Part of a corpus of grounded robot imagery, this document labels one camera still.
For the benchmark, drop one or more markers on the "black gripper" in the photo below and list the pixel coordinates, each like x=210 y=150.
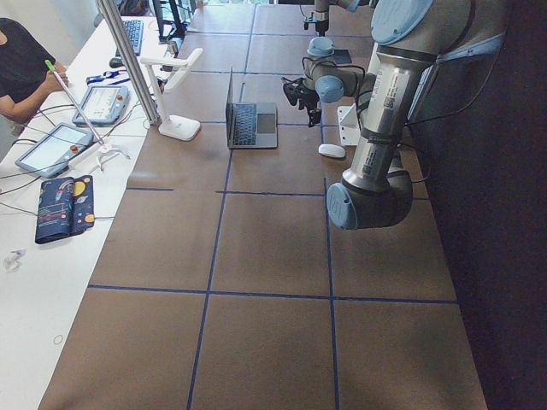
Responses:
x=320 y=18
x=308 y=101

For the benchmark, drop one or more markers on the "black mouse pad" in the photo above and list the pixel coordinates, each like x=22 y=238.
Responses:
x=342 y=56

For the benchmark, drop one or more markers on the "white computer mouse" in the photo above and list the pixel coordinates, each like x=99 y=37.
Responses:
x=332 y=151

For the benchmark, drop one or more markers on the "grey laptop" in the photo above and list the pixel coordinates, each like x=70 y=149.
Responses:
x=250 y=125

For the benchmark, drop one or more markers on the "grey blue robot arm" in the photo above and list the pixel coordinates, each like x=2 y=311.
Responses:
x=376 y=191

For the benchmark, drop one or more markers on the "black computer mouse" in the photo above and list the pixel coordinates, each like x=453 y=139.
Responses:
x=116 y=62

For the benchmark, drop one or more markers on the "black monitor stand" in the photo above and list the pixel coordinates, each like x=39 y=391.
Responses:
x=170 y=20

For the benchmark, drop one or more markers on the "black keyboard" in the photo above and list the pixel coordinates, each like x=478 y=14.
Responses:
x=135 y=32

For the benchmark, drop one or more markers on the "far teach pendant tablet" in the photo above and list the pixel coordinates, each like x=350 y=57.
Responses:
x=103 y=105

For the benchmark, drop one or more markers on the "teach pendant tablet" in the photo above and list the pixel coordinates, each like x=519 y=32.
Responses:
x=52 y=153
x=103 y=105

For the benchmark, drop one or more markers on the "near teach pendant tablet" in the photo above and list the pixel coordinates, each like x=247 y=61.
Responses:
x=52 y=153

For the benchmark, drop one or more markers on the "dark space print pouch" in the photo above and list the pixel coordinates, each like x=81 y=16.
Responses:
x=65 y=208

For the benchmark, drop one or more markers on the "white reacher stick tool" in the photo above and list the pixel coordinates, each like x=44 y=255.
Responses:
x=105 y=149

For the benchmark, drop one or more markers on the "person in black shirt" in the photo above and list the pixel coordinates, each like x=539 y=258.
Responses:
x=29 y=73

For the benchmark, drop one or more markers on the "clear plastic wrapper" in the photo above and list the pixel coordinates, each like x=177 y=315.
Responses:
x=12 y=262

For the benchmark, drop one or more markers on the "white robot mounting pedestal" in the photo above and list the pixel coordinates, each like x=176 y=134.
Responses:
x=348 y=120

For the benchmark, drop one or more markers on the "blue lanyard badge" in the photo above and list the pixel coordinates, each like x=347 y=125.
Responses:
x=114 y=77

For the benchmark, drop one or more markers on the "aluminium frame post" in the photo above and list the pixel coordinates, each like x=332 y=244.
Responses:
x=110 y=13

